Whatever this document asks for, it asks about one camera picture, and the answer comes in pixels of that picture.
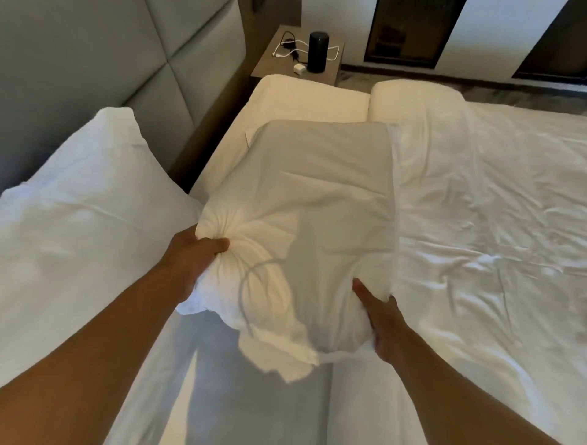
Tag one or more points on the black cylindrical speaker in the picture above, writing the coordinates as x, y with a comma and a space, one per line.
318, 51

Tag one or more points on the large white pillow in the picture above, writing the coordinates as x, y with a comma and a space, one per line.
78, 238

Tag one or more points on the white rumpled duvet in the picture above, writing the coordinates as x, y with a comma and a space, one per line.
495, 229

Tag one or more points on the white mattress with sheet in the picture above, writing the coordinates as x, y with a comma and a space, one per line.
302, 98

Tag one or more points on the person's left hand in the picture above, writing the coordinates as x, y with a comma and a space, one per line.
188, 259

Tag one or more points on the person's right hand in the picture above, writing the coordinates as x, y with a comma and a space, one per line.
383, 325

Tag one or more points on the person's right thumb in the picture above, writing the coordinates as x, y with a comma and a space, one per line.
364, 293

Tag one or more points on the brown wooden nightstand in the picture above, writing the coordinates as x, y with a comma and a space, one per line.
298, 50

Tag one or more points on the person's left thumb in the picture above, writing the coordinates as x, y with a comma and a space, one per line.
213, 246

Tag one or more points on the white charger plug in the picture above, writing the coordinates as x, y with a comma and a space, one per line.
300, 69

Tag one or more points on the person's left forearm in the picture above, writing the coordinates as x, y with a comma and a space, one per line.
82, 362

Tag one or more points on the dark framed wall panel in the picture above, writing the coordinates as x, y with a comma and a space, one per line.
555, 43
415, 32

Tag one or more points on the grey padded headboard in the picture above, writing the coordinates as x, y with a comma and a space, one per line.
91, 68

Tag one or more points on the person's right forearm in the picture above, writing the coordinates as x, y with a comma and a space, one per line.
458, 394

